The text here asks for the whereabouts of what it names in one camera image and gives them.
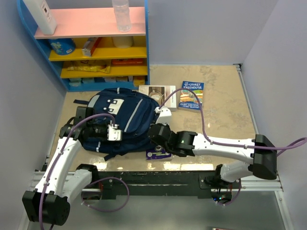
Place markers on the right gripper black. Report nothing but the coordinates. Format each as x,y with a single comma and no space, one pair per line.
167,126

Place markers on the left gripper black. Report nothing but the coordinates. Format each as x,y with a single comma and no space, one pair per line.
105,123

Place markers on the purple paperback book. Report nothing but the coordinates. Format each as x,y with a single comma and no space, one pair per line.
157,153

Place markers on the navy blue student backpack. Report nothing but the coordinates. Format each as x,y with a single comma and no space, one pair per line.
134,113

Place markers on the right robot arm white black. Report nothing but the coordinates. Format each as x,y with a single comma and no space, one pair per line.
251,156

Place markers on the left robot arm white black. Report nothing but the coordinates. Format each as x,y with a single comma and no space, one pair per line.
50,201

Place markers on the blue treehouse book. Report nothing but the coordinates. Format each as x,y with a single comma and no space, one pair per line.
187,100

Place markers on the white coffee photo book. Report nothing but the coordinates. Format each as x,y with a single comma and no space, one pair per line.
159,93

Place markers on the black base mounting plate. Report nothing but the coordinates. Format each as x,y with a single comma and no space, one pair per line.
201,184

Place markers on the yellow snack packet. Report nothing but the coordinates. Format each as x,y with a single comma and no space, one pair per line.
90,66

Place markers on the red flat box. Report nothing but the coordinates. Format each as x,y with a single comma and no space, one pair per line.
127,61

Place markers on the blue shelf unit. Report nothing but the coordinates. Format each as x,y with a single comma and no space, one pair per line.
80,24

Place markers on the orange white carton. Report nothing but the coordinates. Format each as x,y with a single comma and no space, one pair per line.
90,45

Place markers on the blue snack canister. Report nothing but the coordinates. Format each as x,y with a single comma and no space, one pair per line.
62,46

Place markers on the white cylindrical jar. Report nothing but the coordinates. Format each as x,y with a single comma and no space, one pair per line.
123,41

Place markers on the clear plastic water bottle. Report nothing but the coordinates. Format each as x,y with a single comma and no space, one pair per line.
122,15

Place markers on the white rectangular device box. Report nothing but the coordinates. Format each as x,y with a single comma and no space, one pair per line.
42,15

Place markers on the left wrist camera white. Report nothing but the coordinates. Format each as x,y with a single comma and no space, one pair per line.
114,133

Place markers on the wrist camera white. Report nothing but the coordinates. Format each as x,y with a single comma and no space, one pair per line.
114,133
164,115

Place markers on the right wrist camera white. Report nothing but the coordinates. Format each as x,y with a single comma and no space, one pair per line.
164,115

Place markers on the aluminium rail frame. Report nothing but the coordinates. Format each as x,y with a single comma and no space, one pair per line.
118,121

